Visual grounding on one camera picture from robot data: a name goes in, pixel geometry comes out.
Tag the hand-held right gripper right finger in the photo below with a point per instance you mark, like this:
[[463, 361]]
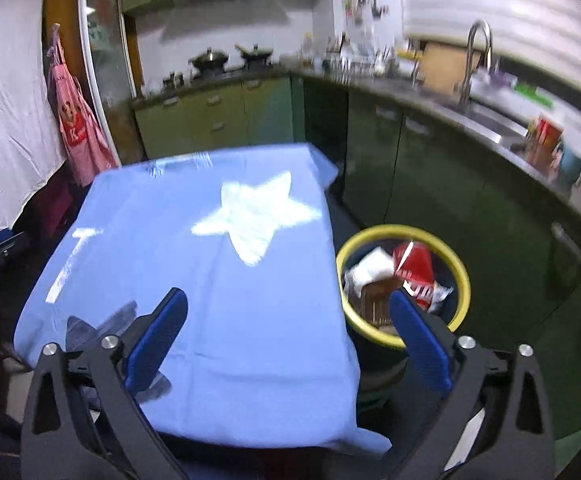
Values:
[[420, 345]]

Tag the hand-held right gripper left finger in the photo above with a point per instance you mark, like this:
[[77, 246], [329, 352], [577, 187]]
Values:
[[158, 340]]

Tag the brown plastic tray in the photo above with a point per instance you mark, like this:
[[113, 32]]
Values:
[[375, 300]]

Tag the crushed red drink can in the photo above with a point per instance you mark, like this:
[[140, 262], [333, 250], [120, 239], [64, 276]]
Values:
[[415, 265]]

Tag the white paper towel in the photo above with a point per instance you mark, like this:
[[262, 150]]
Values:
[[370, 270]]

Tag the yellow rimmed trash bin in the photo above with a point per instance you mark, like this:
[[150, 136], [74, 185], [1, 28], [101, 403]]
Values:
[[405, 230]]

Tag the dark red chair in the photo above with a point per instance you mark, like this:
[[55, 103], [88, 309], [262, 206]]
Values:
[[53, 210]]

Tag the blue printed tablecloth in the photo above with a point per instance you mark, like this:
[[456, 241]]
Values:
[[220, 320]]

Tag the white hanging cloth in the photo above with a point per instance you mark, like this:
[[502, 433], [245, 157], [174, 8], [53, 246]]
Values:
[[10, 110]]

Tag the red checked apron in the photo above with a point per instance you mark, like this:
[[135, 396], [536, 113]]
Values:
[[78, 130]]

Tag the dark green base cabinets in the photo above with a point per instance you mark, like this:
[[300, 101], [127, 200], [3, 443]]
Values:
[[445, 185]]

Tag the dark stone countertop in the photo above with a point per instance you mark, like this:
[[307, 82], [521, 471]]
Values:
[[570, 200]]

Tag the glass sliding door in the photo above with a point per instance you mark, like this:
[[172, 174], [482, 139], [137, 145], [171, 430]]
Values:
[[110, 60]]

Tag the blue mug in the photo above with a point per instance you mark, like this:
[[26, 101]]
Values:
[[567, 167]]

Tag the light green base cabinets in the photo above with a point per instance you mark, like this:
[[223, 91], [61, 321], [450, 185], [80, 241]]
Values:
[[210, 115]]

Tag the steel sink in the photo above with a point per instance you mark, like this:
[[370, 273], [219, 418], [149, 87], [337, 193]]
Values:
[[495, 122]]

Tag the red paper cup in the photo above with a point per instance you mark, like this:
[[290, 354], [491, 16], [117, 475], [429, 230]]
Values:
[[545, 140]]

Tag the green plastic tray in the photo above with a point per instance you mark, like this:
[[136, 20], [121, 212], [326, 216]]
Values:
[[532, 95]]

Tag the gas stove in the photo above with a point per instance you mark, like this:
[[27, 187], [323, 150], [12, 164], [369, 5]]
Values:
[[235, 75]]

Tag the wooden cutting board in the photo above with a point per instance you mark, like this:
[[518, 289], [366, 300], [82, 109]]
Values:
[[445, 70]]

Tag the purple drain holder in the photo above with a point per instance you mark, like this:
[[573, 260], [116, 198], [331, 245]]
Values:
[[502, 79]]

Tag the tall steel faucet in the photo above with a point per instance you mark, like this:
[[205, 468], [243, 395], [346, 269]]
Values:
[[467, 70]]

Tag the black wok with lid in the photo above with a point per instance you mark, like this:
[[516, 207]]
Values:
[[210, 60]]

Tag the white dish rack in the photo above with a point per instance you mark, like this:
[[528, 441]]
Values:
[[360, 62]]

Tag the black frying pan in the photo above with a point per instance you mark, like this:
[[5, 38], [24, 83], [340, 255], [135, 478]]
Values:
[[256, 55]]

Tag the dark sauce bottles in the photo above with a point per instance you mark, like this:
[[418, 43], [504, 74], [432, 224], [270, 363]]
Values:
[[338, 46]]

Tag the clear plastic bottle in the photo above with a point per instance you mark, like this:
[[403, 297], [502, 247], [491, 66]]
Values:
[[308, 52]]

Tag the hanging kitchen utensils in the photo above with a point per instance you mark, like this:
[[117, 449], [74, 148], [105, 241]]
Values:
[[374, 5]]

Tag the white window blind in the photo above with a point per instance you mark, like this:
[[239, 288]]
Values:
[[495, 10]]

